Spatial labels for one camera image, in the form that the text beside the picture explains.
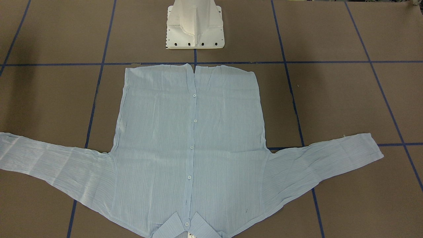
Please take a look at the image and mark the light blue button shirt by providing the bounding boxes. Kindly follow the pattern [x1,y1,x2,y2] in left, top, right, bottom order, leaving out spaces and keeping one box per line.
[1,64,384,238]

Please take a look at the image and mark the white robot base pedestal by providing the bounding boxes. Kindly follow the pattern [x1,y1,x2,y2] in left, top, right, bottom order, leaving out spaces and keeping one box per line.
[165,0,225,49]

